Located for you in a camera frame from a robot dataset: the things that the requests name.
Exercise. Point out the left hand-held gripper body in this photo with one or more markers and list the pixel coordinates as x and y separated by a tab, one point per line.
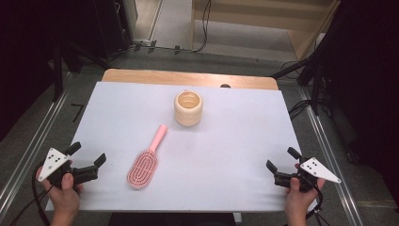
53	161

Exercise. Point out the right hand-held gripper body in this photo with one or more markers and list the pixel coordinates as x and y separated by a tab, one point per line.
316	168

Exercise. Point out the pink hairbrush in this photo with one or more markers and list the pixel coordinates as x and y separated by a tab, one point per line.
142	169

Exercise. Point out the cream ribbed cup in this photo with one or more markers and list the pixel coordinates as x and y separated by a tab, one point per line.
188	117

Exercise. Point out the person's left hand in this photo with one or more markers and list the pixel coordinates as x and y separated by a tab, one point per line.
64	197

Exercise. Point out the person's right hand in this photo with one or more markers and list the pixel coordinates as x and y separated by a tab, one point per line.
296	201

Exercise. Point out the black metal stand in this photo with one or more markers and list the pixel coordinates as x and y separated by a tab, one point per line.
316	81
58	69

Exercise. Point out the black cabinet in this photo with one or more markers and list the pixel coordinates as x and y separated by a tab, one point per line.
113	28

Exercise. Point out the light wooden shelf unit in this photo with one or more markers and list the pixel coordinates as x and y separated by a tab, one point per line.
251	19

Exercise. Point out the metal floor rail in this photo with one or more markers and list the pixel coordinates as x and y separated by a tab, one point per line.
332	163
28	157

